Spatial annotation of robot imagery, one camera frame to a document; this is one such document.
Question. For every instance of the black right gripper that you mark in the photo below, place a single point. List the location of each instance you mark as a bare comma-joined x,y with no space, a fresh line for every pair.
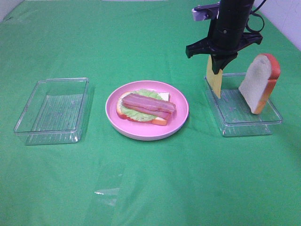
223,41

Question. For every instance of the yellow cheese slice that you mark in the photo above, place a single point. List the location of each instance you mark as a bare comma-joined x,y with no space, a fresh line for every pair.
214,80

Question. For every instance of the bacon strip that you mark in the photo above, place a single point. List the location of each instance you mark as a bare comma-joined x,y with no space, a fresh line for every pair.
139,102
140,113

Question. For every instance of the green lettuce leaf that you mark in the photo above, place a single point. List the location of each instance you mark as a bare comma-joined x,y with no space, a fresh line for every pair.
136,114

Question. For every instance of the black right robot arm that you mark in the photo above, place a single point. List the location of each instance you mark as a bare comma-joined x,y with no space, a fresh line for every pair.
231,10

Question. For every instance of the right clear plastic tray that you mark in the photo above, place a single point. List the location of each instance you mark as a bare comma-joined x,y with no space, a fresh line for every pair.
233,115

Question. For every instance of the clear plastic tray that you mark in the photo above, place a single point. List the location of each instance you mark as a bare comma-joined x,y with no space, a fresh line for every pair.
56,112
233,115

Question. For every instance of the pink round plate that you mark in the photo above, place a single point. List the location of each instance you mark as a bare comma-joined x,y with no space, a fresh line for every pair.
147,131

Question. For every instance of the green tablecloth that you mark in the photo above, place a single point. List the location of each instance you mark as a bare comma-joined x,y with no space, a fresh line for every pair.
196,177

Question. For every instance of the left clear plastic tray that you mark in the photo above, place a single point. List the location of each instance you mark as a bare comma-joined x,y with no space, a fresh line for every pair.
56,112

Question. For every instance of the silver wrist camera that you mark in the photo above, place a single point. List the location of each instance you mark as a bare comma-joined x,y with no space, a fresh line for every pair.
204,12

